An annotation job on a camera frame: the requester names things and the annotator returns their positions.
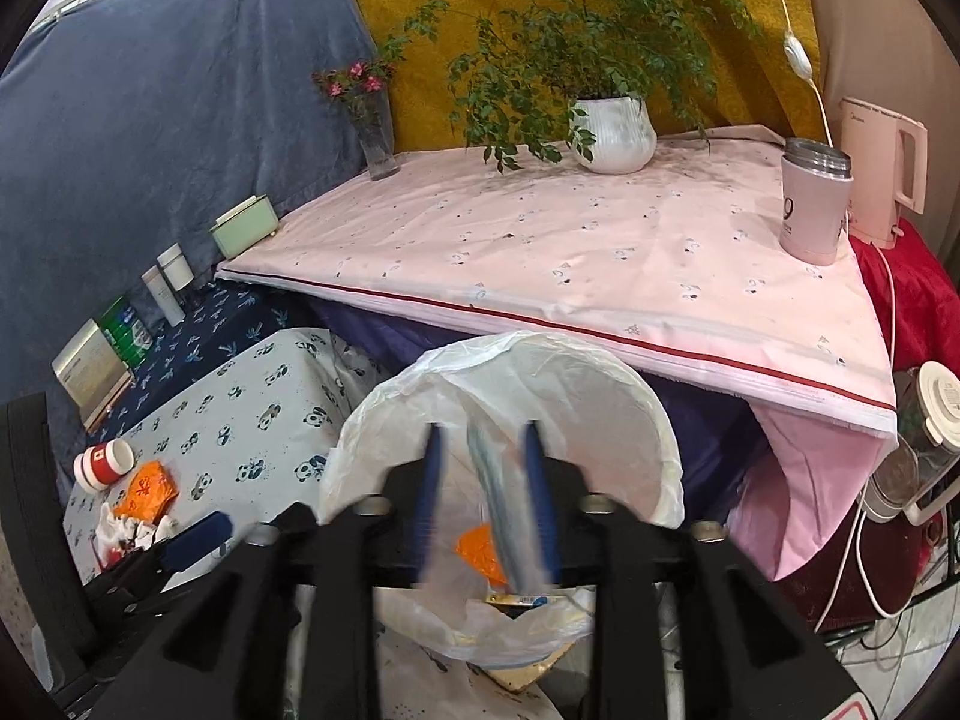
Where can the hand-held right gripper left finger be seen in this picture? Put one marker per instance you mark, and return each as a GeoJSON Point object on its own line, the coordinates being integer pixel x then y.
{"type": "Point", "coordinates": [435, 495]}

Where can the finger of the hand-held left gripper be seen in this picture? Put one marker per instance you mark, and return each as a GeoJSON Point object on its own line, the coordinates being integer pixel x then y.
{"type": "Point", "coordinates": [196, 540]}

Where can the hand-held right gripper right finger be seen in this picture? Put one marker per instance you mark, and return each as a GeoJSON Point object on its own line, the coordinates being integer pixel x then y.
{"type": "Point", "coordinates": [541, 510]}

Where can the grey plastic wrapper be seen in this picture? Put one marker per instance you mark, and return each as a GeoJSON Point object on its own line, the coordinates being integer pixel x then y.
{"type": "Point", "coordinates": [499, 495]}

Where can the orange wrapper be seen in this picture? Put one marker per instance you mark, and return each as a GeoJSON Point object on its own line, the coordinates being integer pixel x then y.
{"type": "Point", "coordinates": [476, 551]}
{"type": "Point", "coordinates": [146, 491]}

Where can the bin with white bag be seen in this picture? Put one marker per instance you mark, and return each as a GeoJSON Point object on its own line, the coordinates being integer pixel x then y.
{"type": "Point", "coordinates": [600, 405]}

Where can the crumpled white tissue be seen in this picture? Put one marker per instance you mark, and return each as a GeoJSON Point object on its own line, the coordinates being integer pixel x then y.
{"type": "Point", "coordinates": [112, 532]}

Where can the red and white cup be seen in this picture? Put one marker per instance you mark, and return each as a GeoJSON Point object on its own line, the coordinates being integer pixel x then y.
{"type": "Point", "coordinates": [101, 465]}

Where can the panda printed sheet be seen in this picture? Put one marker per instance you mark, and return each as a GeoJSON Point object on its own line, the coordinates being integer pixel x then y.
{"type": "Point", "coordinates": [247, 420]}

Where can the beige box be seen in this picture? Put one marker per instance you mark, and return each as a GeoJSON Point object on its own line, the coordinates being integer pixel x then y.
{"type": "Point", "coordinates": [90, 373]}

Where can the dark blue printed cloth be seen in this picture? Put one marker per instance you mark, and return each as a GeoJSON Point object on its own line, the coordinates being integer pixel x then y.
{"type": "Point", "coordinates": [217, 322]}

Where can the green carton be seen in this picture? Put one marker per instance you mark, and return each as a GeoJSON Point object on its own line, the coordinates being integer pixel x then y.
{"type": "Point", "coordinates": [124, 331]}

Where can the white bottle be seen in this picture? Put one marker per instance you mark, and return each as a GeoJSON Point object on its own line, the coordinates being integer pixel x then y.
{"type": "Point", "coordinates": [161, 296]}
{"type": "Point", "coordinates": [175, 268]}

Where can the pink tablecloth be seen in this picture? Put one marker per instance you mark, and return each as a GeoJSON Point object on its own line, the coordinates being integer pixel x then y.
{"type": "Point", "coordinates": [562, 262]}

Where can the light green box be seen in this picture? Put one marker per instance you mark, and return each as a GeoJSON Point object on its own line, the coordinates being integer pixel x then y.
{"type": "Point", "coordinates": [241, 229]}

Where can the glass vase with flowers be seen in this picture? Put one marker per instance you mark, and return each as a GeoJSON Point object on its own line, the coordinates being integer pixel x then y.
{"type": "Point", "coordinates": [375, 150]}

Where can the plant in white pot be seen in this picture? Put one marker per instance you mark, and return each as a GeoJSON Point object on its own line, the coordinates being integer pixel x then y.
{"type": "Point", "coordinates": [611, 135]}

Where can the pink thermos cup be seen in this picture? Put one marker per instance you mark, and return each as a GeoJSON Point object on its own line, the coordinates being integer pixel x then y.
{"type": "Point", "coordinates": [814, 210]}

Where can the glass jar with white lid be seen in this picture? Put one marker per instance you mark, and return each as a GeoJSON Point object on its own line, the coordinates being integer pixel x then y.
{"type": "Point", "coordinates": [937, 397]}

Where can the blue blanket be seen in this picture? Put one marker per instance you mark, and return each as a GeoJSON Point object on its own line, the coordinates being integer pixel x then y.
{"type": "Point", "coordinates": [150, 127]}

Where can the red cloth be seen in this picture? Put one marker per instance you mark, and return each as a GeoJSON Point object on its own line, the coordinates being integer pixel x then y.
{"type": "Point", "coordinates": [915, 292]}

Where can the yellow curtain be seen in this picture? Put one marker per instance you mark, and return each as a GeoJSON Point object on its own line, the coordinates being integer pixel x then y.
{"type": "Point", "coordinates": [750, 105]}

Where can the pink electric kettle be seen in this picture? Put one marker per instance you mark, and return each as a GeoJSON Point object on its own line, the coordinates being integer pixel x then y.
{"type": "Point", "coordinates": [874, 180]}

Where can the beige curtain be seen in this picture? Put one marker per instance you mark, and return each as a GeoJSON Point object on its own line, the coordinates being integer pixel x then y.
{"type": "Point", "coordinates": [885, 30]}

